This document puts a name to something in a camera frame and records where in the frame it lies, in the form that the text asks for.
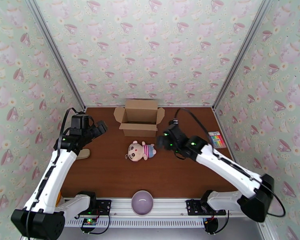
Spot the plush doll with striped shirt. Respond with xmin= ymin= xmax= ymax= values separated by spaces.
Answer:
xmin=125 ymin=140 xmax=158 ymax=161

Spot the brown cardboard express box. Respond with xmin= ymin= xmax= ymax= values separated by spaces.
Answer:
xmin=114 ymin=98 xmax=166 ymax=138

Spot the tan tape roll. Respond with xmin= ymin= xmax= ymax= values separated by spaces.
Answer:
xmin=76 ymin=148 xmax=91 ymax=160

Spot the pack of coloured markers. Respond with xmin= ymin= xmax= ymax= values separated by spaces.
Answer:
xmin=206 ymin=131 xmax=227 ymax=149

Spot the purple bowl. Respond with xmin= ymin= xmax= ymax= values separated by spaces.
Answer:
xmin=131 ymin=190 xmax=154 ymax=217

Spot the small green circuit board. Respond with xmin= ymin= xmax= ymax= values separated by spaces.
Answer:
xmin=81 ymin=217 xmax=99 ymax=228

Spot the aluminium back bottom rail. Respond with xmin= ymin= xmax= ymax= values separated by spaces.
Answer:
xmin=85 ymin=104 xmax=214 ymax=109

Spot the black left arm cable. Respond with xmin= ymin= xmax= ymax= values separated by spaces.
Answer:
xmin=26 ymin=107 xmax=96 ymax=240

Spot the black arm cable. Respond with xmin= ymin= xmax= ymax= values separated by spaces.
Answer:
xmin=26 ymin=107 xmax=96 ymax=240
xmin=173 ymin=108 xmax=286 ymax=218

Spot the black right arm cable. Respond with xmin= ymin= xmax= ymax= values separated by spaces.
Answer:
xmin=173 ymin=108 xmax=286 ymax=218

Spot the aluminium front frame rail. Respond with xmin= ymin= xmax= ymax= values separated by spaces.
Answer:
xmin=62 ymin=196 xmax=268 ymax=218

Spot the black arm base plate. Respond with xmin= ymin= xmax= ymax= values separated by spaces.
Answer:
xmin=186 ymin=198 xmax=227 ymax=216
xmin=75 ymin=198 xmax=112 ymax=218

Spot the perforated metal cable tray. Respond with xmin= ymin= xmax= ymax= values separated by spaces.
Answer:
xmin=65 ymin=217 xmax=208 ymax=228

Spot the aluminium corner post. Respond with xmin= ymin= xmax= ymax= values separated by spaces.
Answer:
xmin=211 ymin=0 xmax=277 ymax=111
xmin=23 ymin=0 xmax=88 ymax=111

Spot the black round controller with wires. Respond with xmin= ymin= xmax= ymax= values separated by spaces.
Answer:
xmin=202 ymin=216 xmax=219 ymax=235

